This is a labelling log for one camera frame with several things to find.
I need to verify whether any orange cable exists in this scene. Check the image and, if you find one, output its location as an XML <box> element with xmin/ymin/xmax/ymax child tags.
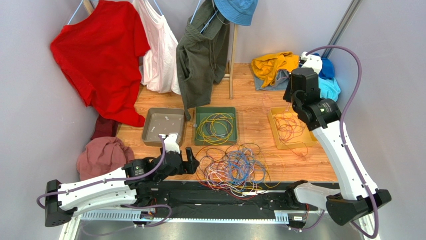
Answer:
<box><xmin>274</xmin><ymin>113</ymin><xmax>310</xmax><ymax>157</ymax></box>

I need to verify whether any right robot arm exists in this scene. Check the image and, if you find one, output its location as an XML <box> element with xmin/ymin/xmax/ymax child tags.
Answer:
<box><xmin>286</xmin><ymin>68</ymin><xmax>392</xmax><ymax>226</ymax></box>

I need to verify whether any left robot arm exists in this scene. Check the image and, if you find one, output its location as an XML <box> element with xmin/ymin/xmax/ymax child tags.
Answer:
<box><xmin>37</xmin><ymin>147</ymin><xmax>200</xmax><ymax>228</ymax></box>

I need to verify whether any green metal tray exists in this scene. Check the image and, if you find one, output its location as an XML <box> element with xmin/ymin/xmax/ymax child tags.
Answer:
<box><xmin>194</xmin><ymin>107</ymin><xmax>238</xmax><ymax>146</ymax></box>

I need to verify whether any tan metal tray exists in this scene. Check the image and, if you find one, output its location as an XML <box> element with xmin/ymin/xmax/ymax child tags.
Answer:
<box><xmin>141</xmin><ymin>108</ymin><xmax>186</xmax><ymax>147</ymax></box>

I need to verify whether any dusty pink crumpled cloth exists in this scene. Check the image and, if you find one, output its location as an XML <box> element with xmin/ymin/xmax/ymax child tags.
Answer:
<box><xmin>76</xmin><ymin>137</ymin><xmax>135</xmax><ymax>181</ymax></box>

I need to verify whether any maroon cloth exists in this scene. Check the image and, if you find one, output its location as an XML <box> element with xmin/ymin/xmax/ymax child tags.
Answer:
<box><xmin>90</xmin><ymin>115</ymin><xmax>120</xmax><ymax>140</ymax></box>

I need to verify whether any wooden clothes rack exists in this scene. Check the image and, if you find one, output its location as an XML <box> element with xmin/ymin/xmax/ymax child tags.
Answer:
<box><xmin>68</xmin><ymin>0</ymin><xmax>239</xmax><ymax>100</ymax></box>

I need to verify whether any white pink hanging garment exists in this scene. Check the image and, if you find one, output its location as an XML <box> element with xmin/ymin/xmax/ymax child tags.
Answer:
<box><xmin>133</xmin><ymin>0</ymin><xmax>181</xmax><ymax>95</ymax></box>

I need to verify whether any yellow plastic tray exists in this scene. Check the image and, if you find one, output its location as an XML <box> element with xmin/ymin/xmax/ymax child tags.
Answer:
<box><xmin>268</xmin><ymin>107</ymin><xmax>318</xmax><ymax>150</ymax></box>

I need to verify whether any olive green hanging garment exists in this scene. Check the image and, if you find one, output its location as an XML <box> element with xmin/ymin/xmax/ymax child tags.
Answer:
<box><xmin>176</xmin><ymin>0</ymin><xmax>230</xmax><ymax>121</ymax></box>

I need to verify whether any yellow crumpled cloth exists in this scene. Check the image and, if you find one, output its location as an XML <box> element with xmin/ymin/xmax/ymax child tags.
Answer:
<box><xmin>251</xmin><ymin>51</ymin><xmax>300</xmax><ymax>88</ymax></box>

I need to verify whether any grey crumpled cloth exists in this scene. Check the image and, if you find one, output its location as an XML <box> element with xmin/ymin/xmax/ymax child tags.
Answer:
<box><xmin>253</xmin><ymin>69</ymin><xmax>291</xmax><ymax>92</ymax></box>

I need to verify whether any red t-shirt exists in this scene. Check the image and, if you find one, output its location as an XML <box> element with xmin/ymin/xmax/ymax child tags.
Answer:
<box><xmin>50</xmin><ymin>0</ymin><xmax>151</xmax><ymax>128</ymax></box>

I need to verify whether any cyan crumpled cloth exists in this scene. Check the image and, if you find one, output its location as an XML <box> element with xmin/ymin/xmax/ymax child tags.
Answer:
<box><xmin>318</xmin><ymin>78</ymin><xmax>341</xmax><ymax>102</ymax></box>

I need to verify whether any blue bucket hat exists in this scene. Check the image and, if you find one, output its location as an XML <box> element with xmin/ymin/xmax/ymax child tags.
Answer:
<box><xmin>214</xmin><ymin>0</ymin><xmax>259</xmax><ymax>27</ymax></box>

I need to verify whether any dark blue crumpled cloth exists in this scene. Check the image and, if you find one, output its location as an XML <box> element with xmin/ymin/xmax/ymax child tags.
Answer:
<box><xmin>319</xmin><ymin>58</ymin><xmax>336</xmax><ymax>80</ymax></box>

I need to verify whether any aluminium corner profile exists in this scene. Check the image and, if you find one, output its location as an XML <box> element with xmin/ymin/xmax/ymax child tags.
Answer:
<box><xmin>328</xmin><ymin>0</ymin><xmax>363</xmax><ymax>46</ymax></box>

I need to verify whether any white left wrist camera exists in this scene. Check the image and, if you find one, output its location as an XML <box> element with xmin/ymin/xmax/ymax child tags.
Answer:
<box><xmin>159</xmin><ymin>133</ymin><xmax>181</xmax><ymax>154</ymax></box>

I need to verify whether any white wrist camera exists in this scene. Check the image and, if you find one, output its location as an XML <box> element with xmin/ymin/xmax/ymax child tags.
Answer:
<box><xmin>159</xmin><ymin>133</ymin><xmax>181</xmax><ymax>154</ymax></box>
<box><xmin>299</xmin><ymin>52</ymin><xmax>323</xmax><ymax>75</ymax></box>

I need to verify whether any white cable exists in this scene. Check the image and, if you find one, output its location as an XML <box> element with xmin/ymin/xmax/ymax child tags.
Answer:
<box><xmin>202</xmin><ymin>163</ymin><xmax>267</xmax><ymax>197</ymax></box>

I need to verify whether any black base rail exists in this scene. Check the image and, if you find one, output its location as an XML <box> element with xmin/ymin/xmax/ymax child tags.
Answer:
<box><xmin>133</xmin><ymin>181</ymin><xmax>310</xmax><ymax>220</ymax></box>

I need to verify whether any grey coiled cable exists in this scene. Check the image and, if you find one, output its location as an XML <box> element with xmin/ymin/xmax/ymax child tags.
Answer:
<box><xmin>201</xmin><ymin>115</ymin><xmax>234</xmax><ymax>140</ymax></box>

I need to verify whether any blue cable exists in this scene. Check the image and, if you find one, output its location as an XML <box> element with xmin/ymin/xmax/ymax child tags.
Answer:
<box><xmin>212</xmin><ymin>148</ymin><xmax>267</xmax><ymax>187</ymax></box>

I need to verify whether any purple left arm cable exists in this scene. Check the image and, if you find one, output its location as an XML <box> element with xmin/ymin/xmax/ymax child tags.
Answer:
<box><xmin>36</xmin><ymin>135</ymin><xmax>167</xmax><ymax>211</ymax></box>

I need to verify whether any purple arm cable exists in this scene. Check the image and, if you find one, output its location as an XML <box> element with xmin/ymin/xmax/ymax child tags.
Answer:
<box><xmin>36</xmin><ymin>135</ymin><xmax>167</xmax><ymax>211</ymax></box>
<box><xmin>288</xmin><ymin>45</ymin><xmax>380</xmax><ymax>240</ymax></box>

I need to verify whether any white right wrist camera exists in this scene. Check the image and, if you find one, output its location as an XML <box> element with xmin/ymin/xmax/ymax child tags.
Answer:
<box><xmin>299</xmin><ymin>52</ymin><xmax>323</xmax><ymax>75</ymax></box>

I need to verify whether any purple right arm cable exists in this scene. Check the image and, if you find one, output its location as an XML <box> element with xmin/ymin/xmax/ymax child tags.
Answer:
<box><xmin>288</xmin><ymin>45</ymin><xmax>380</xmax><ymax>240</ymax></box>

